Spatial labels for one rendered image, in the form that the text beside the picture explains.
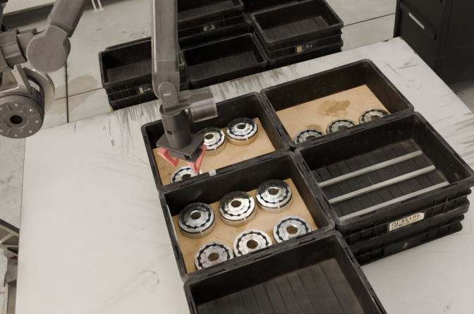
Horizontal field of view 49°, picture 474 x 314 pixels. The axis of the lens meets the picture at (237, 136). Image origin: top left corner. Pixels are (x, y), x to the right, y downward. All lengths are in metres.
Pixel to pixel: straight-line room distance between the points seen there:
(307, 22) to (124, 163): 1.39
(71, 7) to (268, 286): 0.80
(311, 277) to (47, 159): 1.12
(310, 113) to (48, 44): 0.95
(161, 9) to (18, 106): 0.56
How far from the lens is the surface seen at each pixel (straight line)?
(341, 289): 1.36
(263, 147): 1.67
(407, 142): 1.69
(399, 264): 1.56
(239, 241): 1.41
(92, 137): 2.08
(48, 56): 1.13
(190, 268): 1.42
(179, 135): 1.21
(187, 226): 1.46
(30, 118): 1.54
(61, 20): 1.14
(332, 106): 1.80
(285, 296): 1.35
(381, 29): 3.73
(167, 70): 1.15
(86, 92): 3.57
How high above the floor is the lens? 2.00
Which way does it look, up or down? 43 degrees down
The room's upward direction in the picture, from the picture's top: 10 degrees counter-clockwise
